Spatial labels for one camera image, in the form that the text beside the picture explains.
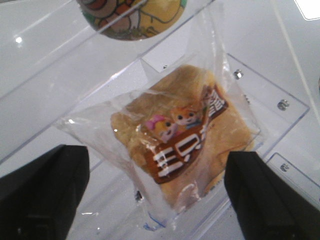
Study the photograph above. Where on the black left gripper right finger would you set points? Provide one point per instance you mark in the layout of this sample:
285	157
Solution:
266	207

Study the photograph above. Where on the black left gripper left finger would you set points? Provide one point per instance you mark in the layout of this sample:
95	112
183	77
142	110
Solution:
39	200

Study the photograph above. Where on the bread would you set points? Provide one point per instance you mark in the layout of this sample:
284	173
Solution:
172	138

